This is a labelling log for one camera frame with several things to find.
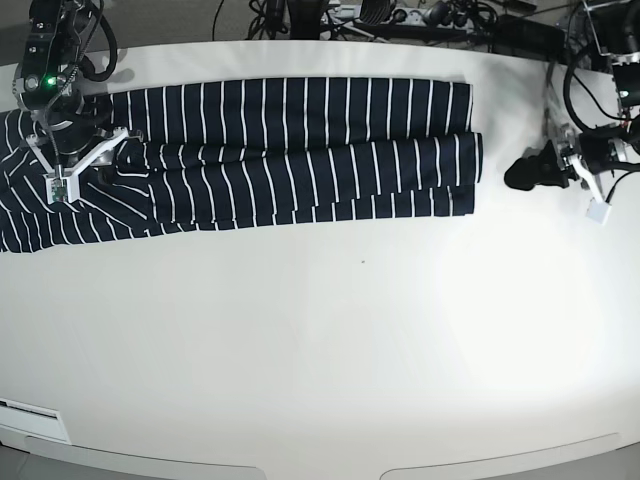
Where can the black box on floor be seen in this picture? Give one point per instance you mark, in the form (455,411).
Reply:
(523,38)

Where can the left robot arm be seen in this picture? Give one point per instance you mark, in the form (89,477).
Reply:
(603,36)

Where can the white label on table edge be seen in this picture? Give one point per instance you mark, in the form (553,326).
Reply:
(33,421)

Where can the navy white striped T-shirt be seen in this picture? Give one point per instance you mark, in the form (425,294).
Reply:
(251,153)

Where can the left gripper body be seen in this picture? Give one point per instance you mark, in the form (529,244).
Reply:
(584,158)

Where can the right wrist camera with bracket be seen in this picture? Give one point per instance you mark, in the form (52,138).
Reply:
(62,179)

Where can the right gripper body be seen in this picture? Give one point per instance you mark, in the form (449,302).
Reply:
(67,132)

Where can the white power strip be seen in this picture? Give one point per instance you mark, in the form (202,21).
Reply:
(417,17)

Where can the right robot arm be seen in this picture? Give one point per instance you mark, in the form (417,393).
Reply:
(68,41)

